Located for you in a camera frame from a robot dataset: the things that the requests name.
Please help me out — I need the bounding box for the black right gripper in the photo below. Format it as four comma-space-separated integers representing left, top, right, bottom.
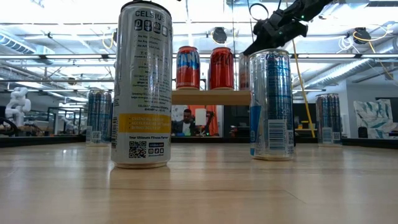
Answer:
242, 8, 308, 57

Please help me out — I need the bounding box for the white Celsius can tropical print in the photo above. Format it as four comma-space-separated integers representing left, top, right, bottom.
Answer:
238, 52, 251, 91

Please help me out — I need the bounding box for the red Coca-Cola can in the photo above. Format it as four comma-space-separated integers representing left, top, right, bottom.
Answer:
210, 46, 234, 90

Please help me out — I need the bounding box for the silver blue energy drink can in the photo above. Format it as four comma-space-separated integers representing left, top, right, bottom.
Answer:
315, 92, 343, 147
248, 48, 295, 161
85, 89, 113, 147

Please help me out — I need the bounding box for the red soda can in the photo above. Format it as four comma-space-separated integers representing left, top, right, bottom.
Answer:
175, 45, 201, 90

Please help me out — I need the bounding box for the white Celsius can yellow band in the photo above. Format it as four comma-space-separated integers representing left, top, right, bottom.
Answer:
110, 0, 174, 169

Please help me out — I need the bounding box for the black partition panel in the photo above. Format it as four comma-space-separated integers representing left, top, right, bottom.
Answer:
223, 105, 250, 138
294, 102, 318, 138

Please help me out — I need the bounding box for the orange cloth panel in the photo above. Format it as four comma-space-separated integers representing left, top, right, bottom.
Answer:
186, 105, 220, 137

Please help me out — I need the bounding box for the white sheet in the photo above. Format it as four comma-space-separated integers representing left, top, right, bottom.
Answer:
195, 108, 207, 126

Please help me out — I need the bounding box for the person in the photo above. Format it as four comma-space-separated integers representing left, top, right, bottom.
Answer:
170, 108, 200, 137

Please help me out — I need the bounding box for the white speckled panel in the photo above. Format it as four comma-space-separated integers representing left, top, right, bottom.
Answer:
171, 105, 187, 125

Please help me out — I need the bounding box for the white teal leaf-print cloth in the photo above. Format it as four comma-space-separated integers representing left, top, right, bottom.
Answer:
353, 98, 398, 139

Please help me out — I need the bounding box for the black ceiling cable reel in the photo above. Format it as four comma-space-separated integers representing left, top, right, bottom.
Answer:
212, 27, 229, 45
353, 26, 373, 45

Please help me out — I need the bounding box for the yellow cable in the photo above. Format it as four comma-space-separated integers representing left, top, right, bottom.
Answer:
291, 39, 317, 138

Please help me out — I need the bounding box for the black aluminium table frame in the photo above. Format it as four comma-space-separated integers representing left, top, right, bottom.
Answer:
0, 133, 398, 149

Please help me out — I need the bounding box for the grey ventilation duct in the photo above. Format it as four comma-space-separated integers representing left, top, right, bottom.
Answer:
0, 30, 57, 57

